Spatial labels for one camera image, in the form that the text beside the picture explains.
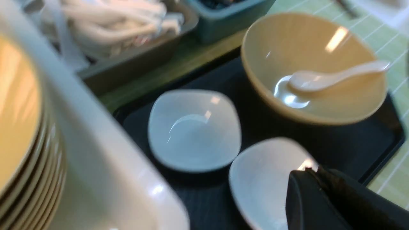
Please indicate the white ceramic soup spoon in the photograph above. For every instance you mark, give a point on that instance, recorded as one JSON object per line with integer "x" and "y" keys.
{"x": 309, "y": 81}

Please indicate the stack of tan noodle bowls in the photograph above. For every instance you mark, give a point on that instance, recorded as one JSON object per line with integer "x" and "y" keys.
{"x": 33, "y": 162}

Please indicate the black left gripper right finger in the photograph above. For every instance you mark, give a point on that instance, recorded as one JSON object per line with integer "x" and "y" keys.
{"x": 360, "y": 207}

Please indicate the large white plastic tub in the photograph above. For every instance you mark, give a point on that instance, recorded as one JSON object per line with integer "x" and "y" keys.
{"x": 111, "y": 184}

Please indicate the pile of white soup spoons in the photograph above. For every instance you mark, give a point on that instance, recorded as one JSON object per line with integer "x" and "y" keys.
{"x": 108, "y": 26}

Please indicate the tan noodle bowl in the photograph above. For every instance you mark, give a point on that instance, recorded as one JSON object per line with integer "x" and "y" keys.
{"x": 277, "y": 46}

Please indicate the grey plastic spoon bin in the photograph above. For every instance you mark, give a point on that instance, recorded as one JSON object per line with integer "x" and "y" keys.
{"x": 102, "y": 73}

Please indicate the blue-grey plastic chopstick bin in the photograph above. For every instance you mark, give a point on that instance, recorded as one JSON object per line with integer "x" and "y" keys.
{"x": 217, "y": 23}

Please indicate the white square dish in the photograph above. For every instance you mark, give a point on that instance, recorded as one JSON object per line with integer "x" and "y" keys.
{"x": 194, "y": 131}
{"x": 258, "y": 180}

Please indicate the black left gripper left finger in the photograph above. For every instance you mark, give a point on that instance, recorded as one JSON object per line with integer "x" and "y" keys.
{"x": 308, "y": 207}

